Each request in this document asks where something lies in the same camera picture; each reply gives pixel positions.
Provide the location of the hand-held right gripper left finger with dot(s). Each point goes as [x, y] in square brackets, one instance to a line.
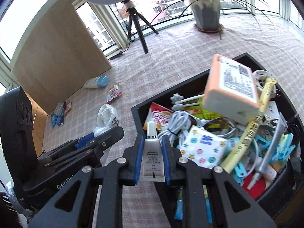
[136, 166]

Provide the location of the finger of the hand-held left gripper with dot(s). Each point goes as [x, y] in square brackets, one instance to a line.
[83, 141]
[109, 137]

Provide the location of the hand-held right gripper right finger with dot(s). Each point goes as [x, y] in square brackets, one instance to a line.
[167, 166]

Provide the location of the small grey cream tube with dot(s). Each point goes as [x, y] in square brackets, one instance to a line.
[153, 156]

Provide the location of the white plastic bag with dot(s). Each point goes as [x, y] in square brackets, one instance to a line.
[106, 116]

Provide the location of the red white creamer packet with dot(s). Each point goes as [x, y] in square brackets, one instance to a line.
[114, 92]

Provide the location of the white sunscreen bottle blue cap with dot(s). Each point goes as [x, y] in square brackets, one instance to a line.
[95, 82]

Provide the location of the black storage box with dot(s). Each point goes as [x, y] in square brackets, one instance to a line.
[190, 85]

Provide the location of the blue white wipe packet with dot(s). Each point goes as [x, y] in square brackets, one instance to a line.
[57, 120]

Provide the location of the small pink packet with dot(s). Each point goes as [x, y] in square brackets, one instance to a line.
[67, 106]

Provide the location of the button print tissue pack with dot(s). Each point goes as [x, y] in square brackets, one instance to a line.
[204, 147]

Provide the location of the blue flat packet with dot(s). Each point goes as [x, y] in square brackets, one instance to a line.
[178, 206]

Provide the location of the red yellow creamer packet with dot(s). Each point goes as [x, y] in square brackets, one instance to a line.
[159, 116]

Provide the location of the yellow green packet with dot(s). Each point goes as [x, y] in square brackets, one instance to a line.
[209, 114]

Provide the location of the white flower-head stick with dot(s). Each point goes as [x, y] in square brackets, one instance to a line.
[187, 101]

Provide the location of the small light blue clip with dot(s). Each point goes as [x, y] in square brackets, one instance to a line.
[239, 174]

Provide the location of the yellow tube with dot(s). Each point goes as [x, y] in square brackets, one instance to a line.
[249, 133]

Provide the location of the red cloth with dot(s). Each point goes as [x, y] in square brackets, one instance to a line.
[255, 187]

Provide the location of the white pen-shaped tube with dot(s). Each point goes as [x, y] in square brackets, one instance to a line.
[258, 171]

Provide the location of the orange rectangular packet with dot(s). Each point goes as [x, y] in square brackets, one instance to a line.
[228, 87]

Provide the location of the blue clothespin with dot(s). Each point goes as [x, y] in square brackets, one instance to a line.
[275, 152]

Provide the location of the pink checked tablecloth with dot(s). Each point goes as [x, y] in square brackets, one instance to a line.
[178, 52]

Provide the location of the green clothespin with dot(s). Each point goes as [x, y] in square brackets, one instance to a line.
[287, 139]

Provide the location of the black tripod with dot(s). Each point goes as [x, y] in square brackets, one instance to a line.
[131, 14]

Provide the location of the white plug-in night light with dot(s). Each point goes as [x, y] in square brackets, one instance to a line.
[260, 76]

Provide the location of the brown plant saucer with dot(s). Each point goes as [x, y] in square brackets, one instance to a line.
[219, 27]

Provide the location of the potted plant grey pot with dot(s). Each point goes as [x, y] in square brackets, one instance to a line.
[205, 14]

